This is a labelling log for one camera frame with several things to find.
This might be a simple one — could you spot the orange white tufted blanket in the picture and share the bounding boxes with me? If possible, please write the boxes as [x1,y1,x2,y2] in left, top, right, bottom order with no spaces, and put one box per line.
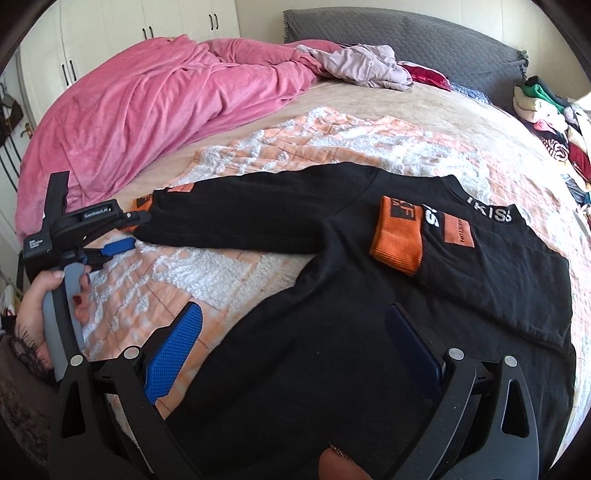
[83,107,590,432]

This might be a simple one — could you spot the grey quilted headboard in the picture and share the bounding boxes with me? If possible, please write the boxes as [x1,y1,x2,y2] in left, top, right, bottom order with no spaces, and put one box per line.
[283,7,529,113]

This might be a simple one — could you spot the right hand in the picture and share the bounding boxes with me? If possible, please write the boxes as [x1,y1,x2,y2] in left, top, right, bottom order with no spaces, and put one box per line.
[318,448,372,480]

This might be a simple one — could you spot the mauve crumpled garment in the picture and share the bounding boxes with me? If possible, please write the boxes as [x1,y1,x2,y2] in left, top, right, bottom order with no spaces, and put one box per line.
[297,44,414,91]

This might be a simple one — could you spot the blue patterned cloth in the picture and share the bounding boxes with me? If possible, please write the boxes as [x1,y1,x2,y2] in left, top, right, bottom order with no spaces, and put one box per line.
[451,83,492,105]

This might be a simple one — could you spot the black sweatshirt with orange cuffs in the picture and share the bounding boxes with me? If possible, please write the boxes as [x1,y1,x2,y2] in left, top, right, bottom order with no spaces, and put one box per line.
[134,163,576,479]

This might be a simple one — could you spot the red satin cloth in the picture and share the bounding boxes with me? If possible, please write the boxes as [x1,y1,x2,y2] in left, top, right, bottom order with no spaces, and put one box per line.
[399,61,452,92]

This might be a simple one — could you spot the beige bed cover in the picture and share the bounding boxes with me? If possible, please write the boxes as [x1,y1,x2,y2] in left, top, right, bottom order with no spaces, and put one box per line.
[110,78,591,324]

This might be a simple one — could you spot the pile of mixed clothes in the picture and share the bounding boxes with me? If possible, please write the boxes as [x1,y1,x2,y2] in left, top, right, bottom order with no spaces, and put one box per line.
[512,76,590,213]

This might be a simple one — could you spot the white wardrobe with handles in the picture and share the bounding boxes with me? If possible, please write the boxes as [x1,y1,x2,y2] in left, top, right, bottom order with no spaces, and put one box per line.
[1,0,240,136]

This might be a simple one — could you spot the pink duvet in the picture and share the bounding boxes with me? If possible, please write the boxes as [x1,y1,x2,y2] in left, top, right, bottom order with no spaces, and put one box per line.
[15,35,325,239]

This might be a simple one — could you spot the left hand red nails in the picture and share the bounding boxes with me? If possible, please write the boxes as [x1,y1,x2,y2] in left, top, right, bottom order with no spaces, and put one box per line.
[15,266,91,370]

